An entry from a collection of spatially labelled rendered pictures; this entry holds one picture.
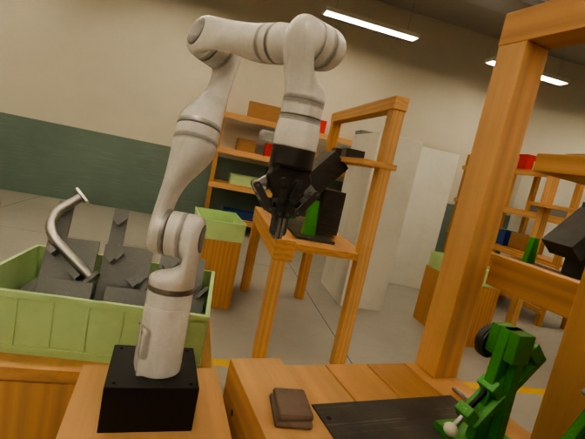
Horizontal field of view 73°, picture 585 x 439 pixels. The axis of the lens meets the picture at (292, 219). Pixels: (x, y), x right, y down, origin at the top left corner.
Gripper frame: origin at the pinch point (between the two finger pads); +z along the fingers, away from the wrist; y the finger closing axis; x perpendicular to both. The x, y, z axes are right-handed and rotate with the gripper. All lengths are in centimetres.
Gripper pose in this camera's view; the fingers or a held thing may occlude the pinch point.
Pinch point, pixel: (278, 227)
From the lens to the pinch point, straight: 69.9
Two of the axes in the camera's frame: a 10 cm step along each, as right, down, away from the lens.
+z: -2.0, 9.7, 1.6
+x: -3.8, -2.3, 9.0
